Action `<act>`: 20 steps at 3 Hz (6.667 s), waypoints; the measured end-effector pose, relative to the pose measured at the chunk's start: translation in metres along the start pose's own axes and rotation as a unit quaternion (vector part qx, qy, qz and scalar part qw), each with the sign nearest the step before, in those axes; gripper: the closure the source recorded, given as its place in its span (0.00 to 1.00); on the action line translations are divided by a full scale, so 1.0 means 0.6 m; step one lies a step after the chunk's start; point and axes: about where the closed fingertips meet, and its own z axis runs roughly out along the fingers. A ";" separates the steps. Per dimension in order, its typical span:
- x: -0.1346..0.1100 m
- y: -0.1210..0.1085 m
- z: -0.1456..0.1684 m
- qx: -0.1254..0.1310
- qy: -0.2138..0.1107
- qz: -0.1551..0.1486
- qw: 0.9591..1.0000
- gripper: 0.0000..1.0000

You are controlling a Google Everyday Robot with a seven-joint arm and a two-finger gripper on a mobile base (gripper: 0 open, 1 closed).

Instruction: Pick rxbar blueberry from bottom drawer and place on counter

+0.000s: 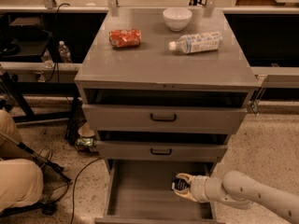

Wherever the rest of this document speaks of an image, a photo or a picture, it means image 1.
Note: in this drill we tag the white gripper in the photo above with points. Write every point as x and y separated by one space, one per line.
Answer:
202 188

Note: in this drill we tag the dark blue rxbar wrapper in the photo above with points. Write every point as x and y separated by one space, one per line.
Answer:
179 184

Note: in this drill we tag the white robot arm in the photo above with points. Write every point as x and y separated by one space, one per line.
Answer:
237 190

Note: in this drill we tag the grey open bottom drawer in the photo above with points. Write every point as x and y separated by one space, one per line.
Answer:
140 193

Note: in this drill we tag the grey middle drawer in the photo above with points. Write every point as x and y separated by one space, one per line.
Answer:
148 151

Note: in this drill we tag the grey metal drawer cabinet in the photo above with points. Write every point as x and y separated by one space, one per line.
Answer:
153 75

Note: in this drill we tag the grey top drawer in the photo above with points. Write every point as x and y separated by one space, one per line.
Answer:
164 119

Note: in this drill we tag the black grey reacher stick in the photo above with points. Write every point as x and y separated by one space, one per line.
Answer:
54 166

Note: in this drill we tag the grey shoe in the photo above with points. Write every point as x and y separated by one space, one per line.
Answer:
45 152

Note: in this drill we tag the clear plastic water bottle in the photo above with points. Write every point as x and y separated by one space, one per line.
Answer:
201 42

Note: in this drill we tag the crushed orange soda can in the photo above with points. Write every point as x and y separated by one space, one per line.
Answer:
125 38

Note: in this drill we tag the white ceramic bowl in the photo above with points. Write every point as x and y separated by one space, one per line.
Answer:
177 18

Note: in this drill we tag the small water bottle on shelf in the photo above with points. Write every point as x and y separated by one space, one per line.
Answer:
64 52

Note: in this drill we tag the black stand frame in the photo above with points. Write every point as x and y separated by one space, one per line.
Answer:
13 89

